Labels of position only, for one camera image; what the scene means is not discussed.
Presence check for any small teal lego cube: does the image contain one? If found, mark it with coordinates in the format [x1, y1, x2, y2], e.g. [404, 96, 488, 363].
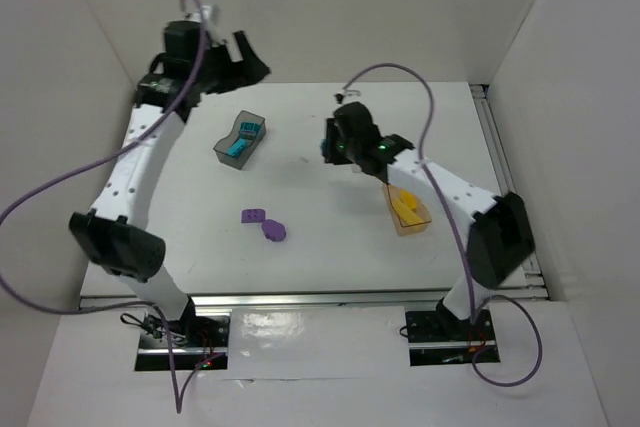
[320, 139, 329, 158]

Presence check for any small yellow lego brick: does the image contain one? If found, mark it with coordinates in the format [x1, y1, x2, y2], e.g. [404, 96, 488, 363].
[398, 190, 418, 210]

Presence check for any long yellow lego plate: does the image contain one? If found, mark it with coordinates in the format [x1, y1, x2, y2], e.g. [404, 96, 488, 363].
[392, 199, 423, 226]

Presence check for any teal rounded lego brick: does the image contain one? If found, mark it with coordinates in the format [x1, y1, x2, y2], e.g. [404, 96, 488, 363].
[239, 122, 261, 140]

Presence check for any teal rectangular lego brick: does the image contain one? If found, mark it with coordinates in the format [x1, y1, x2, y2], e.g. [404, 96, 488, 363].
[226, 138, 251, 158]

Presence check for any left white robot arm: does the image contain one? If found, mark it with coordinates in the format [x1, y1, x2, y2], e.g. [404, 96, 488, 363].
[69, 6, 270, 336]

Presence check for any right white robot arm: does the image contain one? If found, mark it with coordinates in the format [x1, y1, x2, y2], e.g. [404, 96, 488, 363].
[321, 93, 535, 322]

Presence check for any orange tinted plastic container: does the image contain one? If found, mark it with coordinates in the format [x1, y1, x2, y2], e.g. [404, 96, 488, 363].
[382, 184, 432, 236]

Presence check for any dark smoky plastic container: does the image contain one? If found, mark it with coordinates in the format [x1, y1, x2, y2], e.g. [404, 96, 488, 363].
[214, 110, 266, 170]

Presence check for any purple oval lego brick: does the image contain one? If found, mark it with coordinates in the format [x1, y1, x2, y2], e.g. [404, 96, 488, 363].
[261, 219, 287, 242]

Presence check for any purple rounded lego brick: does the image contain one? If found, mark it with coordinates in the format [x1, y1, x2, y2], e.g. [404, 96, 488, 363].
[241, 208, 266, 224]

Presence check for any aluminium rail frame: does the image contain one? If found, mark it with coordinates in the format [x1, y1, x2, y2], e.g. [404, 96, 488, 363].
[79, 82, 551, 311]

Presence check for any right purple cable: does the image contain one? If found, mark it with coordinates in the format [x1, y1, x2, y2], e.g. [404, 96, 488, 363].
[344, 63, 544, 387]

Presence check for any purple cable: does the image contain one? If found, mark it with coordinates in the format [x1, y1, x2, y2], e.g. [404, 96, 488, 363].
[344, 63, 544, 387]
[0, 0, 211, 414]

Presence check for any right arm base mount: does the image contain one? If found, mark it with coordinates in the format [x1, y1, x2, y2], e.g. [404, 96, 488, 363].
[398, 307, 500, 367]

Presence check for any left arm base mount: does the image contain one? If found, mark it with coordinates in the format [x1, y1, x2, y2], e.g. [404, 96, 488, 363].
[120, 313, 230, 372]

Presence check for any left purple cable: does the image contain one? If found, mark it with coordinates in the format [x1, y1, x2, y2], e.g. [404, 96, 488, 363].
[0, 0, 211, 414]

